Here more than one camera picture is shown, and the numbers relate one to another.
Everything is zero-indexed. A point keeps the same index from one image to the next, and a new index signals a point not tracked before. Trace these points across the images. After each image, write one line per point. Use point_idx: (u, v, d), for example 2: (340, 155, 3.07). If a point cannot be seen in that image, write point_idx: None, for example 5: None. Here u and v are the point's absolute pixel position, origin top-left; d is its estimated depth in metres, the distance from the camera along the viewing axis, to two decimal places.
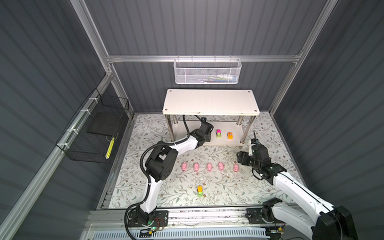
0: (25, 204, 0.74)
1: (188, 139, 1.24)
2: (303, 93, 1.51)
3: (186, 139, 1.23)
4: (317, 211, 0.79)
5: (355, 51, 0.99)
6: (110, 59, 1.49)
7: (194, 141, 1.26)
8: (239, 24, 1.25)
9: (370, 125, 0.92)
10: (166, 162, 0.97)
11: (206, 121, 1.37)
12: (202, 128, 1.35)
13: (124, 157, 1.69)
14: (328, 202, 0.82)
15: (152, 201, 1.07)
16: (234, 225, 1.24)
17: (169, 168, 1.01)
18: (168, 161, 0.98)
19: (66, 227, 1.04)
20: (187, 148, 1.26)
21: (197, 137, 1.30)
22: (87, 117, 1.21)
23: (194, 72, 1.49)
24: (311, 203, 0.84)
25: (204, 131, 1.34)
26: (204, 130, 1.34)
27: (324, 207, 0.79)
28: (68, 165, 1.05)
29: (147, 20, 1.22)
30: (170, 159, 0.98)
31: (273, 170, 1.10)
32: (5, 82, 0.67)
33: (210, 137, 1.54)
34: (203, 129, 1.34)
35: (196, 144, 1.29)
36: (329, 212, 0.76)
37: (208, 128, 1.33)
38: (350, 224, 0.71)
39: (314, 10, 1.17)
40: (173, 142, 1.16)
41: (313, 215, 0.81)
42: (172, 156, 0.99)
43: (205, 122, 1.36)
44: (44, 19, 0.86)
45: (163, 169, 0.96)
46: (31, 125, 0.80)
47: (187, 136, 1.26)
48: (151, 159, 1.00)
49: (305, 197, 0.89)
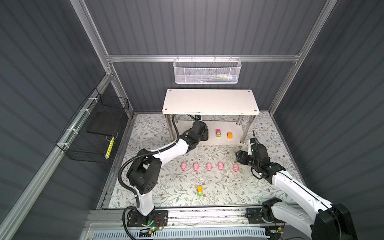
0: (25, 205, 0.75)
1: (177, 144, 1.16)
2: (303, 93, 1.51)
3: (174, 144, 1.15)
4: (315, 209, 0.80)
5: (355, 51, 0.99)
6: (110, 59, 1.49)
7: (185, 146, 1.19)
8: (239, 24, 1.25)
9: (371, 125, 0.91)
10: (149, 173, 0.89)
11: (200, 121, 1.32)
12: (194, 129, 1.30)
13: (124, 157, 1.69)
14: (326, 200, 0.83)
15: (147, 204, 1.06)
16: (234, 225, 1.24)
17: (154, 179, 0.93)
18: (150, 173, 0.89)
19: (66, 227, 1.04)
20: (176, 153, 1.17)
21: (189, 140, 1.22)
22: (87, 117, 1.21)
23: (194, 72, 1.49)
24: (310, 201, 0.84)
25: (197, 133, 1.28)
26: (197, 131, 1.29)
27: (322, 205, 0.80)
28: (68, 165, 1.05)
29: (147, 20, 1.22)
30: (152, 170, 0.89)
31: (272, 169, 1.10)
32: (5, 82, 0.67)
33: (206, 137, 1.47)
34: (196, 130, 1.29)
35: (186, 149, 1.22)
36: (328, 210, 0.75)
37: (200, 128, 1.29)
38: (350, 222, 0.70)
39: (314, 10, 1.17)
40: (157, 151, 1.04)
41: (312, 213, 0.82)
42: (155, 166, 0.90)
43: (198, 122, 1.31)
44: (44, 19, 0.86)
45: (145, 181, 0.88)
46: (31, 125, 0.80)
47: (175, 141, 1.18)
48: (133, 171, 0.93)
49: (304, 195, 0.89)
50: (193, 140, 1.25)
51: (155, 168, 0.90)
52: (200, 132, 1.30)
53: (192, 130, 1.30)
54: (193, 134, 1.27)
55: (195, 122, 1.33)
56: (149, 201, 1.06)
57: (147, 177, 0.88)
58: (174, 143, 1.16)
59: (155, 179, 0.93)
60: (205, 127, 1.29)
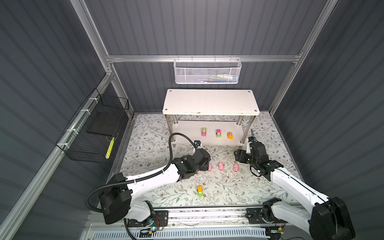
0: (25, 204, 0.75)
1: (163, 172, 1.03)
2: (303, 93, 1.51)
3: (159, 173, 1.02)
4: (312, 202, 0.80)
5: (355, 51, 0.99)
6: (110, 59, 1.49)
7: (172, 177, 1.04)
8: (239, 24, 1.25)
9: (370, 125, 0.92)
10: (115, 203, 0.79)
11: (203, 150, 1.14)
12: (195, 157, 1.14)
13: (124, 157, 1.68)
14: (323, 193, 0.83)
15: (137, 215, 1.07)
16: (234, 225, 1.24)
17: (122, 210, 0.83)
18: (116, 204, 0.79)
19: (66, 227, 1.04)
20: (159, 183, 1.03)
21: (187, 169, 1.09)
22: (87, 117, 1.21)
23: (194, 71, 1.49)
24: (306, 195, 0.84)
25: (197, 162, 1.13)
26: (197, 160, 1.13)
27: (319, 199, 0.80)
28: (68, 165, 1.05)
29: (147, 20, 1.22)
30: (118, 202, 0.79)
31: (270, 166, 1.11)
32: (5, 82, 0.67)
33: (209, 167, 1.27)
34: (197, 159, 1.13)
35: (174, 178, 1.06)
36: (324, 203, 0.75)
37: (201, 159, 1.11)
38: (346, 215, 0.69)
39: (314, 10, 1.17)
40: (133, 180, 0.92)
41: (308, 207, 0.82)
42: (122, 200, 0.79)
43: (201, 151, 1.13)
44: (44, 19, 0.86)
45: (111, 210, 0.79)
46: (31, 125, 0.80)
47: (163, 168, 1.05)
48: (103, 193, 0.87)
49: (300, 190, 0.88)
50: (188, 170, 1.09)
51: (122, 202, 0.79)
52: (201, 163, 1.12)
53: (193, 157, 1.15)
54: (192, 162, 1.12)
55: (199, 148, 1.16)
56: (140, 212, 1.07)
57: (113, 206, 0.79)
58: (160, 172, 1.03)
59: (122, 211, 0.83)
60: (207, 160, 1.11)
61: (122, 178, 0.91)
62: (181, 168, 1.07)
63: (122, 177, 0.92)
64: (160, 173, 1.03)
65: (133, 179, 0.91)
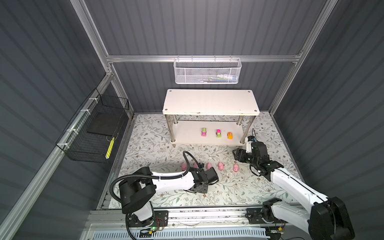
0: (25, 205, 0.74)
1: (182, 177, 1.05)
2: (303, 92, 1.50)
3: (179, 177, 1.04)
4: (311, 201, 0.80)
5: (355, 52, 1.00)
6: (110, 59, 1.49)
7: (188, 184, 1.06)
8: (239, 23, 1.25)
9: (370, 125, 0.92)
10: (137, 194, 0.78)
11: (214, 170, 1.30)
12: (208, 174, 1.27)
13: (124, 157, 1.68)
14: (321, 193, 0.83)
15: (143, 213, 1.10)
16: (234, 225, 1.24)
17: (141, 204, 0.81)
18: (139, 195, 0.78)
19: (66, 227, 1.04)
20: (178, 186, 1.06)
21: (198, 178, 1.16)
22: (87, 117, 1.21)
23: (194, 72, 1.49)
24: (306, 194, 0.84)
25: (208, 178, 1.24)
26: (209, 176, 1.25)
27: (318, 198, 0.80)
28: (68, 165, 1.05)
29: (147, 20, 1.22)
30: (142, 194, 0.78)
31: (270, 166, 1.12)
32: (5, 82, 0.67)
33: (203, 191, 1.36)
34: (209, 176, 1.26)
35: (189, 185, 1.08)
36: (324, 203, 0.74)
37: (212, 178, 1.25)
38: (345, 215, 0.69)
39: (314, 9, 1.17)
40: (158, 177, 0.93)
41: (307, 206, 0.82)
42: (146, 193, 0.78)
43: (214, 171, 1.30)
44: (44, 19, 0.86)
45: (131, 200, 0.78)
46: (31, 126, 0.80)
47: (182, 173, 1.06)
48: (126, 183, 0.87)
49: (299, 189, 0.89)
50: (200, 182, 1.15)
51: (146, 195, 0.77)
52: (209, 182, 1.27)
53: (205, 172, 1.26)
54: (204, 176, 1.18)
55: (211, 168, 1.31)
56: (145, 210, 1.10)
57: (134, 198, 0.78)
58: (180, 176, 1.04)
59: (141, 205, 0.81)
60: (215, 179, 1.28)
61: (148, 172, 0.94)
62: (196, 178, 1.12)
63: (148, 172, 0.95)
64: (179, 177, 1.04)
65: (158, 176, 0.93)
